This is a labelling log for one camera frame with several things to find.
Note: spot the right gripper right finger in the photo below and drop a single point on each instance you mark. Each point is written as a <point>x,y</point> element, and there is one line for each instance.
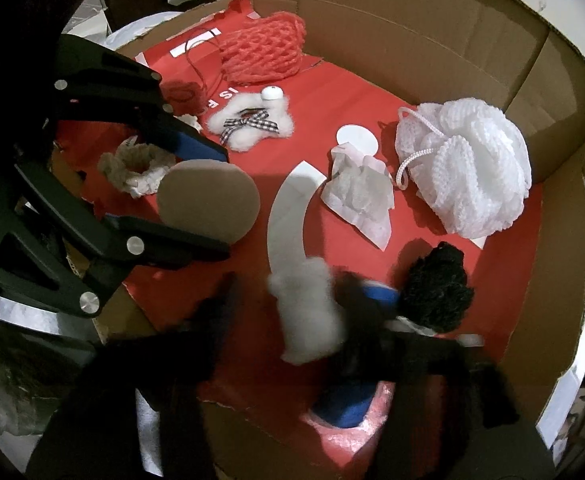
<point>452,415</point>

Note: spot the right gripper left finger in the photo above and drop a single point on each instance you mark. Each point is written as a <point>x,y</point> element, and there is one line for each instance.
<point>94,433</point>

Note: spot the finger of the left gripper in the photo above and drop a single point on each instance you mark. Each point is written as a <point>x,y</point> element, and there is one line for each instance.
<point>95,84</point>
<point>56,255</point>

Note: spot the cream knitted scrunchie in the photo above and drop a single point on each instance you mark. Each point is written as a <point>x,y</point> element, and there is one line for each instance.
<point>136,169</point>

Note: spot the red knitted ball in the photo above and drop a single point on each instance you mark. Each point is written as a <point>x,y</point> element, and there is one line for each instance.
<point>185,97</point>

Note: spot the blue white sponge cloth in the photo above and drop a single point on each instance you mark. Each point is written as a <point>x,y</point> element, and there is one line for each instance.
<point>348,380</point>

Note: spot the black fuzzy pompom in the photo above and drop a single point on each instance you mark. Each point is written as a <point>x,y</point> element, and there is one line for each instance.
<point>436,292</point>

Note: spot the beige round powder puff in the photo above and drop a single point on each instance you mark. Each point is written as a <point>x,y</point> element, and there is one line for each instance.
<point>209,198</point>

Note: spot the white fluffy cotton roll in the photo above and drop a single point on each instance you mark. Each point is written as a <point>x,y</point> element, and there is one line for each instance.
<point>312,322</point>

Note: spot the red foam net sleeve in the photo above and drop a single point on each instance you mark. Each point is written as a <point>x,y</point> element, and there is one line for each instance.
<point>264,50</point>

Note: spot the white translucent pouch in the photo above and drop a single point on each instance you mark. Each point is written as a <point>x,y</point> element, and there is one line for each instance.
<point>360,191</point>

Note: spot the white mesh bath pouf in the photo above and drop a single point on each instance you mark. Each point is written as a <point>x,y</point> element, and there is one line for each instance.
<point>469,162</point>

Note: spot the cardboard box red lining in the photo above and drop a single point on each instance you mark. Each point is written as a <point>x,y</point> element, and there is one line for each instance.
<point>364,61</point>

